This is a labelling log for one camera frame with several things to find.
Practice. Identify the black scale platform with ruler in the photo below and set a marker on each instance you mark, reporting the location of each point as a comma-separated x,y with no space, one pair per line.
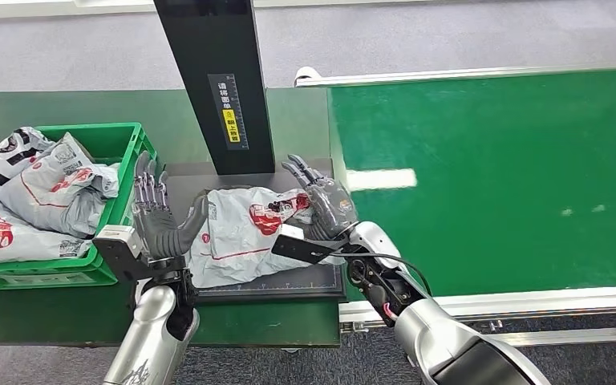
286,287

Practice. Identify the black camera bracket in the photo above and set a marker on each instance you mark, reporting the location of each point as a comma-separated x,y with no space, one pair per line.
300,250
122,263

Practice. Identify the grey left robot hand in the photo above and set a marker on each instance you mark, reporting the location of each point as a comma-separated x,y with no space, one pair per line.
156,223

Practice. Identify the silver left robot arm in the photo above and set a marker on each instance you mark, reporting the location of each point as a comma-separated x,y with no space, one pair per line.
151,340

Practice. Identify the black machine column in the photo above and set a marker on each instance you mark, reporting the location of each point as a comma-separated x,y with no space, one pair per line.
217,53

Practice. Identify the green plastic crate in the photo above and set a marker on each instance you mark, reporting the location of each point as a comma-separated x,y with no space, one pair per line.
127,175

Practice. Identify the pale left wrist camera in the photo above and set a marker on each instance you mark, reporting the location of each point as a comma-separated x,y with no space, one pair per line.
119,236

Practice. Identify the green conveyor belt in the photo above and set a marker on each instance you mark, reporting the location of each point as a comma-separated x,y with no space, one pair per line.
499,175

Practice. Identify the black left camera bracket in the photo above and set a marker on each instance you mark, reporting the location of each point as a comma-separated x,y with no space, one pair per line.
122,263

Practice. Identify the grey mailer bag black print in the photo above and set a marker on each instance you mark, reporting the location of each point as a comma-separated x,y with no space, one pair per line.
16,151

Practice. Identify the crumpled grey mailer bag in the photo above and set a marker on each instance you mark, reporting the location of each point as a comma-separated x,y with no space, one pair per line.
53,196

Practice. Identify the grey mailer bag package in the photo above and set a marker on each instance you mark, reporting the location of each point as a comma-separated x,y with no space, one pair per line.
233,239

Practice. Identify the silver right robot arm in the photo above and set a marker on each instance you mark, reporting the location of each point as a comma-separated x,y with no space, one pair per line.
435,340

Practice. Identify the black right camera bracket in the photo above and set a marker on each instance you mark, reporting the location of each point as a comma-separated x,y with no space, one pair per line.
300,250

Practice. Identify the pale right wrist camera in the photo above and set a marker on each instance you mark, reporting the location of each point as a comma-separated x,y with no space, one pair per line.
292,233

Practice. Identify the green table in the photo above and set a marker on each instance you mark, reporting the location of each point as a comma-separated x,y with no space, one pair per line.
31,319

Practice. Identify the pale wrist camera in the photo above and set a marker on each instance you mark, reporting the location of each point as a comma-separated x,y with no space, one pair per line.
119,236
292,233

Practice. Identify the aluminium conveyor frame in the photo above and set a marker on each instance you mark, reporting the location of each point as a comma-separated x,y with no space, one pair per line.
526,303

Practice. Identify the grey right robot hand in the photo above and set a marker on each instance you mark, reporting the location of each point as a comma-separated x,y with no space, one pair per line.
332,207

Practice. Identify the yellow and black column label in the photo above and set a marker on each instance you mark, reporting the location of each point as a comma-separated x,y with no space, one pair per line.
229,114

